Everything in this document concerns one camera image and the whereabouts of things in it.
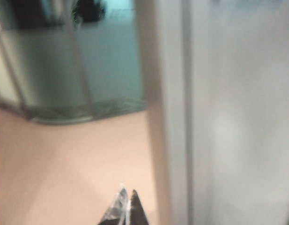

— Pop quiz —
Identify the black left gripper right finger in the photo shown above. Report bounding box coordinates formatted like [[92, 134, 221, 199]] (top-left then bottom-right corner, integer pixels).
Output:
[[129, 188, 150, 225]]

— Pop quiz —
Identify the left gripper left finger clear tape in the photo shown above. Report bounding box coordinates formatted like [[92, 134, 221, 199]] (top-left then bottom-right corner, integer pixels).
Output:
[[96, 183, 130, 225]]

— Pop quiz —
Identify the grey metal door panel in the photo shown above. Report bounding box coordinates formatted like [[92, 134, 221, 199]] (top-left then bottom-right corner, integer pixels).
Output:
[[133, 0, 289, 225]]

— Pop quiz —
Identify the frosted glass partition pane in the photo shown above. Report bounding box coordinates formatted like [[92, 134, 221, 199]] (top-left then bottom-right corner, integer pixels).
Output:
[[0, 0, 148, 125]]

